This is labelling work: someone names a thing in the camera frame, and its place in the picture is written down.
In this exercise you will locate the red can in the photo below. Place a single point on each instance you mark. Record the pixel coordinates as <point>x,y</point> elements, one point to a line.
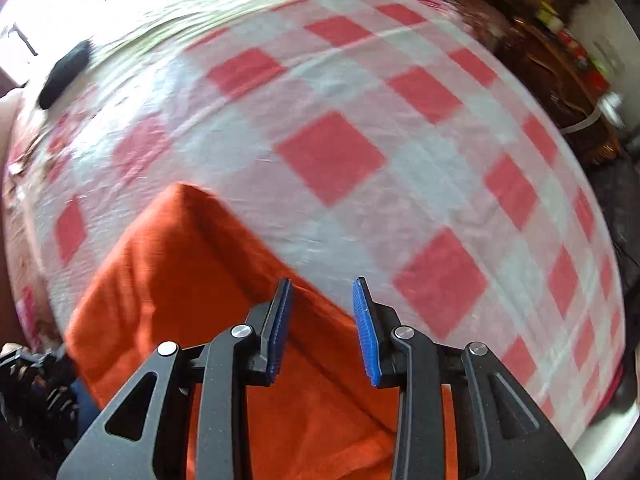
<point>566,40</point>

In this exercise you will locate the black oval object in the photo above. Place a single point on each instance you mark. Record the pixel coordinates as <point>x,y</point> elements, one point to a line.
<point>65,75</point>

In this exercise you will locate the orange pants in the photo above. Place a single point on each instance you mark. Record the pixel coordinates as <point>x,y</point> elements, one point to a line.
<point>165,280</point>

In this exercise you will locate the wooden nightstand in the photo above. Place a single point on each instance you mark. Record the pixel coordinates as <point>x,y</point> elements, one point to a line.
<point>550,75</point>

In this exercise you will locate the red white checkered blanket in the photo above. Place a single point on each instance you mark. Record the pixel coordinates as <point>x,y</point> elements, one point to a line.
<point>330,160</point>

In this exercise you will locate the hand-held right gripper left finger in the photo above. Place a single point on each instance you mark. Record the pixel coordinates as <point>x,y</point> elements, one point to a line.
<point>280,330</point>

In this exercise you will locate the bright window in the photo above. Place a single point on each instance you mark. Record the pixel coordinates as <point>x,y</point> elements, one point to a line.
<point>55,0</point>

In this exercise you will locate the yellow green bottle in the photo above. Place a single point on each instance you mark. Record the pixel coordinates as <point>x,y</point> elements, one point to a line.
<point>550,16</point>

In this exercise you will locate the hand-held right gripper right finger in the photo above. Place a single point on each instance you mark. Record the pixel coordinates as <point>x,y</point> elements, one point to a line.
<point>364,330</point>

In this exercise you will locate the white tissue box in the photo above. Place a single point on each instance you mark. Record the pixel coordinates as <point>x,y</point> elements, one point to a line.
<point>612,107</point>

